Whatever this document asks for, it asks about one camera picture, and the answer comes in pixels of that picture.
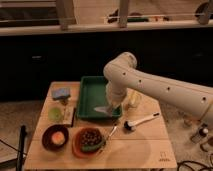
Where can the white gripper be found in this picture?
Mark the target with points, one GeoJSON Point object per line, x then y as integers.
{"type": "Point", "coordinates": [115, 94]}

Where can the grey towel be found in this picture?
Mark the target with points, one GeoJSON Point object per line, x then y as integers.
{"type": "Point", "coordinates": [104, 109]}

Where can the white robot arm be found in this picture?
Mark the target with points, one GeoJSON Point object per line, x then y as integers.
{"type": "Point", "coordinates": [122, 74]}

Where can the green plastic tray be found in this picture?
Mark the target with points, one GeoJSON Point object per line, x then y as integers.
{"type": "Point", "coordinates": [92, 94]}

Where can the metal spoon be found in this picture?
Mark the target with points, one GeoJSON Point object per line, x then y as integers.
{"type": "Point", "coordinates": [111, 132]}

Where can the wooden cutting board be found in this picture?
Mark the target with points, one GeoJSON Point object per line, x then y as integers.
{"type": "Point", "coordinates": [68, 116]}

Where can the blue sponge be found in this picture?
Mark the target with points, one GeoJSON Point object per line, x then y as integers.
{"type": "Point", "coordinates": [61, 93]}

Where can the orange plate with food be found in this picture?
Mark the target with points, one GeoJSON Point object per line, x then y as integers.
{"type": "Point", "coordinates": [86, 136]}

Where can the green pepper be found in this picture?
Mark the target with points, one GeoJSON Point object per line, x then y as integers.
{"type": "Point", "coordinates": [92, 148]}

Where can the dark bowl with orange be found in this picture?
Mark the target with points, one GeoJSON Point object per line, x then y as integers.
{"type": "Point", "coordinates": [55, 137]}

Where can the bottles on floor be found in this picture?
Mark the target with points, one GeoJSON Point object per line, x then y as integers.
{"type": "Point", "coordinates": [200, 134]}

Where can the black stand pole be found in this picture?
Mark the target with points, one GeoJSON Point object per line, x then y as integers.
{"type": "Point", "coordinates": [20, 153]}

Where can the white handled brush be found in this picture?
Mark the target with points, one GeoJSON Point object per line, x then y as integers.
{"type": "Point", "coordinates": [130, 125]}

